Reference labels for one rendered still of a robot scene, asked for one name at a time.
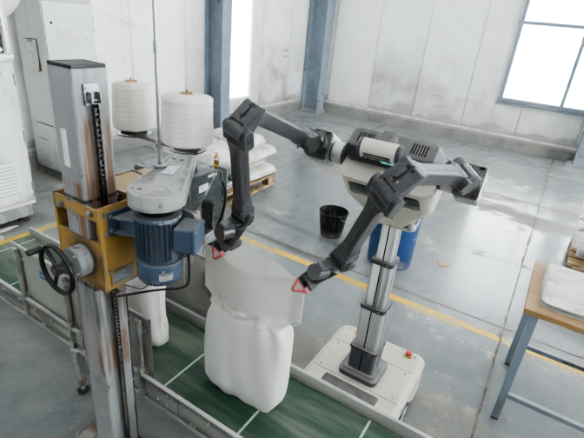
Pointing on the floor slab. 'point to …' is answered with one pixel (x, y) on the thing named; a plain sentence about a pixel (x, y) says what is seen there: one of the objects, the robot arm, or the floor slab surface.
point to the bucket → (332, 221)
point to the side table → (533, 310)
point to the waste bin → (398, 246)
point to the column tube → (80, 122)
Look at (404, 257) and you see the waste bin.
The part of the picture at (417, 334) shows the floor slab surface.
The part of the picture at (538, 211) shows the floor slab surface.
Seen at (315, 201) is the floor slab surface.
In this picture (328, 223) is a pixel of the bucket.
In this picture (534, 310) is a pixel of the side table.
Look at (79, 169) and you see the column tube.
